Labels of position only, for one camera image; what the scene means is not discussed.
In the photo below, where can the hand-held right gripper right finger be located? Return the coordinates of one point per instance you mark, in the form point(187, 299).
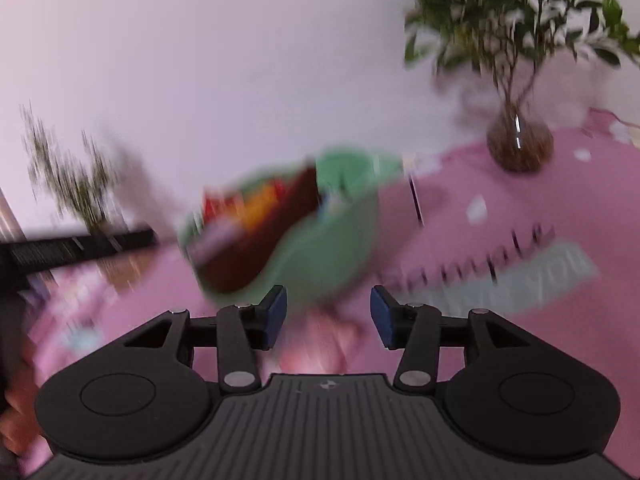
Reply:
point(385, 317)

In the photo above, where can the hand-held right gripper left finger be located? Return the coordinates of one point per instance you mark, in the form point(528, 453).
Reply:
point(272, 317)

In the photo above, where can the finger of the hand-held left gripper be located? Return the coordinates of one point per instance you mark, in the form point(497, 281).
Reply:
point(120, 241)

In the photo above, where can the green plastic bowl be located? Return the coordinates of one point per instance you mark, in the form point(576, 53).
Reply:
point(330, 240)

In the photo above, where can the small leafy plant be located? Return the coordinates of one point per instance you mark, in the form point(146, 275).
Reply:
point(75, 180)

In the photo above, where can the round glass vase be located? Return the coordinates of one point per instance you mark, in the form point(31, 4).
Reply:
point(520, 142)

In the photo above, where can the pink printed tablecloth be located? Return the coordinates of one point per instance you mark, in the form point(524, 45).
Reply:
point(575, 200)

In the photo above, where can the large green leafy plant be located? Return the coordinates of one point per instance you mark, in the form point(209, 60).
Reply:
point(520, 15)

